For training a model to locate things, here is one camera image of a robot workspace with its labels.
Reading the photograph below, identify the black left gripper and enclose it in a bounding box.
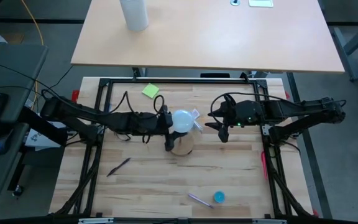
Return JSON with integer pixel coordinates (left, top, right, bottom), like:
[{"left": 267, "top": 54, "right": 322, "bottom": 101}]
[{"left": 116, "top": 111, "right": 176, "bottom": 152}]

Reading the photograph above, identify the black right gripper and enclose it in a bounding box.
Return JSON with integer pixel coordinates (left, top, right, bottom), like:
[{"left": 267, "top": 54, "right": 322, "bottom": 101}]
[{"left": 204, "top": 100, "right": 265, "bottom": 144}]

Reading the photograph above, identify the wooden base table lamp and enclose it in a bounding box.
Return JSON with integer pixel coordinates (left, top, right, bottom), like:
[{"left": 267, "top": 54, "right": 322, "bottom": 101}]
[{"left": 169, "top": 131, "right": 196, "bottom": 157}]

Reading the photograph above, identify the white lightbulb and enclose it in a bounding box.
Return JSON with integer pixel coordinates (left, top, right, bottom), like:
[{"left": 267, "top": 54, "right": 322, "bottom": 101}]
[{"left": 171, "top": 109, "right": 195, "bottom": 134}]

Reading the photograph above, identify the dark purple pen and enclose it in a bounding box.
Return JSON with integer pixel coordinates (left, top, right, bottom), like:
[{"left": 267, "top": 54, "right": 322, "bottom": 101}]
[{"left": 106, "top": 157, "right": 131, "bottom": 178}]

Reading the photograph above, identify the green sticky note pad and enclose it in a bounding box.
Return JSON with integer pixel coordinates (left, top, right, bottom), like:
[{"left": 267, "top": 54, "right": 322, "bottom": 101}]
[{"left": 141, "top": 83, "right": 160, "bottom": 99}]

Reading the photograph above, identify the pink pen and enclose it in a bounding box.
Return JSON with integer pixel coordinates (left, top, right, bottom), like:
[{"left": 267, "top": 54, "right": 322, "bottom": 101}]
[{"left": 260, "top": 151, "right": 269, "bottom": 180}]

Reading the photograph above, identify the translucent light purple pen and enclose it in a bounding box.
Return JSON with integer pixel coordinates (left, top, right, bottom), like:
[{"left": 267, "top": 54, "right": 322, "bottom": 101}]
[{"left": 187, "top": 192, "right": 215, "bottom": 210}]

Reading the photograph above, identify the blue round lid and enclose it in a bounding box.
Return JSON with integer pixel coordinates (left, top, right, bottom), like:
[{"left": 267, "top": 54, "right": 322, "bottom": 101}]
[{"left": 213, "top": 190, "right": 226, "bottom": 204}]

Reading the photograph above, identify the light wooden side table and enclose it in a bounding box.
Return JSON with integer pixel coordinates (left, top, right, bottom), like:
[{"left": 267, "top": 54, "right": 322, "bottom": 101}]
[{"left": 70, "top": 0, "right": 346, "bottom": 75}]

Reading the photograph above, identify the white rectangular device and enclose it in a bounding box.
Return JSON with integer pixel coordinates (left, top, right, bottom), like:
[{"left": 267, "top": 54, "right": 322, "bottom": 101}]
[{"left": 248, "top": 0, "right": 274, "bottom": 8}]

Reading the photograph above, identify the white paper sheet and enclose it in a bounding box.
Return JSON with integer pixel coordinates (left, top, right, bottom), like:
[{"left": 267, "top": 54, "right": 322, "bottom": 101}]
[{"left": 25, "top": 119, "right": 70, "bottom": 149}]

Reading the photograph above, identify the black computer mouse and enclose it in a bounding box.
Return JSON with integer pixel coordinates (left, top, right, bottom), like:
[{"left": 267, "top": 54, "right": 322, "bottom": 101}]
[{"left": 0, "top": 129, "right": 16, "bottom": 156}]

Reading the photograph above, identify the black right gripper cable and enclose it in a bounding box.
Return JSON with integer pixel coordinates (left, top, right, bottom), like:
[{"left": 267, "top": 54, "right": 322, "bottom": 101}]
[{"left": 209, "top": 91, "right": 279, "bottom": 125}]

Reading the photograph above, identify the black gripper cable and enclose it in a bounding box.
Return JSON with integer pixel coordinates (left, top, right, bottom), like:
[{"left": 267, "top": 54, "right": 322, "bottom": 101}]
[
  {"left": 113, "top": 90, "right": 166, "bottom": 118},
  {"left": 209, "top": 91, "right": 279, "bottom": 125}
]

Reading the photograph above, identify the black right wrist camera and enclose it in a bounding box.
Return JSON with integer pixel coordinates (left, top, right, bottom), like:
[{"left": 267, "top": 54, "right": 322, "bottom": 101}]
[{"left": 223, "top": 94, "right": 237, "bottom": 113}]

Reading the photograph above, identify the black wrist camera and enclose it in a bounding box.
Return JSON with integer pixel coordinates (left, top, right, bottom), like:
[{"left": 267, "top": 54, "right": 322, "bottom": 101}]
[
  {"left": 223, "top": 94, "right": 237, "bottom": 113},
  {"left": 158, "top": 105, "right": 173, "bottom": 128}
]

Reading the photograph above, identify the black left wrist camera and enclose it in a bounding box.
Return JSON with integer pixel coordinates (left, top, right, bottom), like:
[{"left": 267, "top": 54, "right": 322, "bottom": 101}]
[{"left": 158, "top": 105, "right": 173, "bottom": 128}]

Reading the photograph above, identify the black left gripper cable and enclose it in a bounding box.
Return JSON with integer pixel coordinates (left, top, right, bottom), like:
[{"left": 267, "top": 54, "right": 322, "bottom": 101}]
[{"left": 113, "top": 90, "right": 166, "bottom": 118}]

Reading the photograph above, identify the black aluminium table frame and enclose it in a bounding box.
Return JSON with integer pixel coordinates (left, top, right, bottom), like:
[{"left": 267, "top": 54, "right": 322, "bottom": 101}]
[{"left": 53, "top": 77, "right": 316, "bottom": 218}]

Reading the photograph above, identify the silver aluminium bracket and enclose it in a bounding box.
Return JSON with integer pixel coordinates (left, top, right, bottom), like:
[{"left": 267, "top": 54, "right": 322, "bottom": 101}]
[
  {"left": 252, "top": 218, "right": 288, "bottom": 224},
  {"left": 78, "top": 217, "right": 115, "bottom": 224}
]

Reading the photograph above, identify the yellow cable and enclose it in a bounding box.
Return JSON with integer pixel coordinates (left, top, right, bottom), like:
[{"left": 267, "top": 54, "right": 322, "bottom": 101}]
[{"left": 20, "top": 0, "right": 45, "bottom": 103}]

